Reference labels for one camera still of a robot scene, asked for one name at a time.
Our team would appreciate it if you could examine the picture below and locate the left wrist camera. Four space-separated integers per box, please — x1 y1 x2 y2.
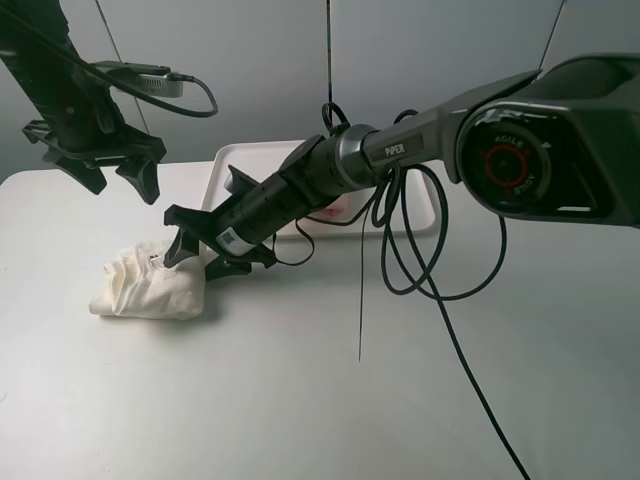
93 61 183 98

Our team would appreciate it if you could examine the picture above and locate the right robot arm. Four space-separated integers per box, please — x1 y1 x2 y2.
164 53 639 278

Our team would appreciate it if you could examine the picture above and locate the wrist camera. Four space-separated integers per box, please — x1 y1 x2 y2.
93 61 183 98
224 165 258 196

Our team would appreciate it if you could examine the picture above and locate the pink towel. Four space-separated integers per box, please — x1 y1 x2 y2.
310 195 351 221

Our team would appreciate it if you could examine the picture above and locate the cream white towel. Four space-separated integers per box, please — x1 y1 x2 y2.
88 241 205 320

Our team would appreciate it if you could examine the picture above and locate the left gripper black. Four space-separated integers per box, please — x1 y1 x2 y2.
22 112 166 204

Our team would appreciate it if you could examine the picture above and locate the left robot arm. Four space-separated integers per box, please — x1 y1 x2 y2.
1 1 166 204

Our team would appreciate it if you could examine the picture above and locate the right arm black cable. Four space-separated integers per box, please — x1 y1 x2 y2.
272 101 533 480

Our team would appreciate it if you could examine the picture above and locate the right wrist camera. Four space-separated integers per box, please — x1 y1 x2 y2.
224 165 258 196

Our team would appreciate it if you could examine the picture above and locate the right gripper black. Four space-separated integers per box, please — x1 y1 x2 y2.
162 171 310 281

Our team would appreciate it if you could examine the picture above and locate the white rectangular plastic tray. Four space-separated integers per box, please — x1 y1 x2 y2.
201 137 435 241

